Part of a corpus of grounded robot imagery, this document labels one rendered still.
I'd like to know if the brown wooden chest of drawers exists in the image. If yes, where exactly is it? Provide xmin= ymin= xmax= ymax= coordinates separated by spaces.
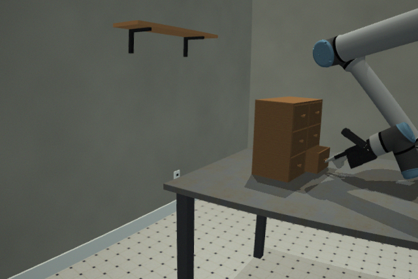
xmin=251 ymin=97 xmax=323 ymax=183

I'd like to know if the brown wooden drawer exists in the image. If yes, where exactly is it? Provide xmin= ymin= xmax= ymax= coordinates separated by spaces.
xmin=307 ymin=123 xmax=320 ymax=148
xmin=291 ymin=128 xmax=308 ymax=156
xmin=308 ymin=101 xmax=322 ymax=125
xmin=304 ymin=145 xmax=330 ymax=174
xmin=293 ymin=104 xmax=309 ymax=130
xmin=289 ymin=152 xmax=306 ymax=181

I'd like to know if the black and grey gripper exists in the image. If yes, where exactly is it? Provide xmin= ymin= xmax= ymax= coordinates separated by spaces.
xmin=325 ymin=139 xmax=377 ymax=169

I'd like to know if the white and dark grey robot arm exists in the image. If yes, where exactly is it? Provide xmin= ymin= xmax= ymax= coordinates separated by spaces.
xmin=313 ymin=8 xmax=418 ymax=179

